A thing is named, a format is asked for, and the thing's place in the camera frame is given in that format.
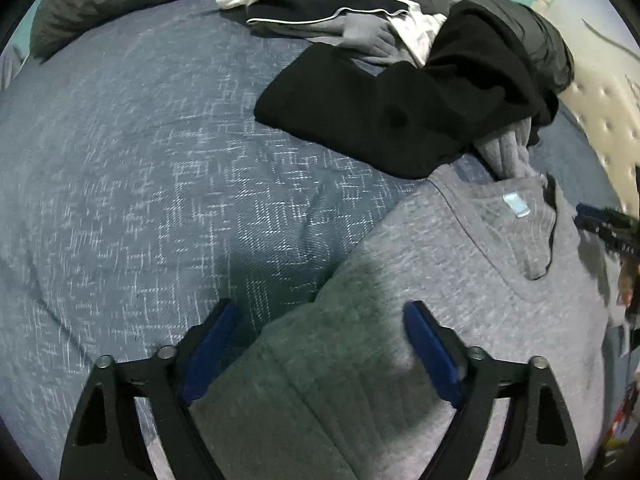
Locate person's right hand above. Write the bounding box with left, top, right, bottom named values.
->
left=616, top=260, right=640, bottom=322

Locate black garment with white trim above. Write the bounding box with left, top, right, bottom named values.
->
left=247, top=0, right=426, bottom=27

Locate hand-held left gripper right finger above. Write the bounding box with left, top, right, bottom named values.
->
left=403, top=301, right=585, bottom=480

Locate cream tufted headboard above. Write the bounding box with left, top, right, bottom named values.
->
left=530, top=0, right=640, bottom=211

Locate black and white garment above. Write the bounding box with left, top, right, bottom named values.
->
left=215, top=0, right=448, bottom=67

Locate light grey garment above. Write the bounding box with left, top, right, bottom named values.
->
left=305, top=12, right=417, bottom=68

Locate grey sweater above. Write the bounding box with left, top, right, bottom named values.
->
left=190, top=125, right=632, bottom=480

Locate black sweater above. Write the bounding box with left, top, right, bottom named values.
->
left=255, top=0, right=561, bottom=181

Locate red and yellow object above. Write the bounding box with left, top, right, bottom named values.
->
left=602, top=380, right=640, bottom=461

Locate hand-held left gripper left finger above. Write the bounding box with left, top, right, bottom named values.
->
left=59, top=299, right=240, bottom=480

